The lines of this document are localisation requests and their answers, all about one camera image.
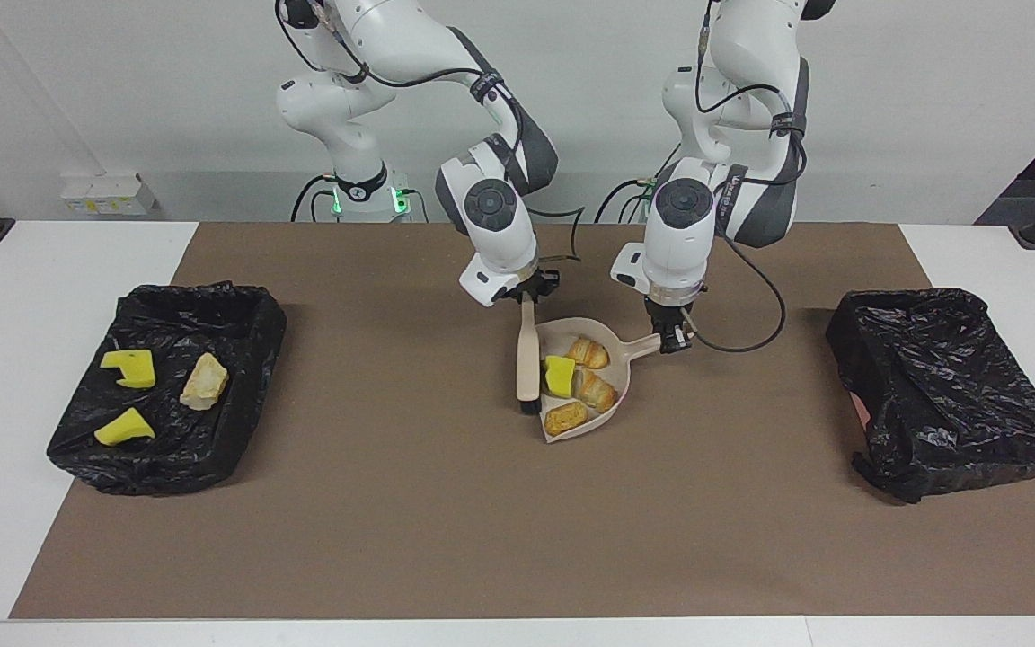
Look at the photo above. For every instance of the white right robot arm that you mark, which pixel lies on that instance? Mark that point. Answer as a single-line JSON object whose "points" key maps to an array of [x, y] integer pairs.
{"points": [[499, 243]]}

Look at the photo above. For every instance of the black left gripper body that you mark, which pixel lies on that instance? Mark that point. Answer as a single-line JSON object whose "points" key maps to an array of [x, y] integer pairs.
{"points": [[667, 314]]}

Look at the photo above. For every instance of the yellow wedge sponge piece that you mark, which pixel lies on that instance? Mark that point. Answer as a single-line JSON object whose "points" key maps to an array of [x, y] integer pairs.
{"points": [[127, 429]]}

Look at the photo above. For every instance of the yellow and green sponge piece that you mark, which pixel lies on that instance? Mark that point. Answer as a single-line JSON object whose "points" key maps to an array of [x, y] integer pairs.
{"points": [[131, 368]]}

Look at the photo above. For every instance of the pale bread chunk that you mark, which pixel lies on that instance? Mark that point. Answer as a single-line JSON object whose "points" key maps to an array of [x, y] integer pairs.
{"points": [[203, 382]]}

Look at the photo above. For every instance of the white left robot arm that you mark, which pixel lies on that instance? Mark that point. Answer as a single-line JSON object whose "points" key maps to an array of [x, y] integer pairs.
{"points": [[679, 252]]}

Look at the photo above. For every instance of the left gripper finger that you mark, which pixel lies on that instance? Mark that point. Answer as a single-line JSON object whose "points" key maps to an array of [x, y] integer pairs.
{"points": [[675, 340]]}

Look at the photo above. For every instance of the brown oval bread roll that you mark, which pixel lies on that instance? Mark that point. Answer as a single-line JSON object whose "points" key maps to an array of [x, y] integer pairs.
{"points": [[565, 419]]}

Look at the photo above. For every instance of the black bag-lined trash bin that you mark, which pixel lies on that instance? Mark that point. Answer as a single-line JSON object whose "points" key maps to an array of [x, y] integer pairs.
{"points": [[239, 359]]}

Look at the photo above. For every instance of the pale striped croissant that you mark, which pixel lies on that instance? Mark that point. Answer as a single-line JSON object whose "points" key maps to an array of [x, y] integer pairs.
{"points": [[591, 353]]}

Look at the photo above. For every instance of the plain white electrical box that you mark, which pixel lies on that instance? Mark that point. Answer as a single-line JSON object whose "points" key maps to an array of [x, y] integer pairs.
{"points": [[122, 193]]}

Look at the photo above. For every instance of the beige hand brush black bristles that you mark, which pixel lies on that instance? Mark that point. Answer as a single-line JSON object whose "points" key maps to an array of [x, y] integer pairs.
{"points": [[528, 359]]}

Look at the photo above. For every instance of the beige plastic dustpan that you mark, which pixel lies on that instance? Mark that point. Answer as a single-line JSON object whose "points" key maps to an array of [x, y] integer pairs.
{"points": [[643, 343]]}

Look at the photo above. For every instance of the orange striped croissant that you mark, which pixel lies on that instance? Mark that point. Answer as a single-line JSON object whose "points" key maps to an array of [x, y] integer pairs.
{"points": [[598, 393]]}

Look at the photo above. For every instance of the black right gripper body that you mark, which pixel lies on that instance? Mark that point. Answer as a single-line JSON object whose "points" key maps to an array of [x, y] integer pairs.
{"points": [[531, 282]]}

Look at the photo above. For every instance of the yellow notched sponge piece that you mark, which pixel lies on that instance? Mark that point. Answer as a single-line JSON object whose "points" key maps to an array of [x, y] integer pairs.
{"points": [[560, 377]]}

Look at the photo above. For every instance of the brown paper table mat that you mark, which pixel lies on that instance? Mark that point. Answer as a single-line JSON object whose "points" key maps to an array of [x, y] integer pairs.
{"points": [[517, 539]]}

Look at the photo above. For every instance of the bag-lined bin showing pink side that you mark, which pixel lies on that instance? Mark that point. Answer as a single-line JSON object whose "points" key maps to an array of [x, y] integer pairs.
{"points": [[931, 386]]}

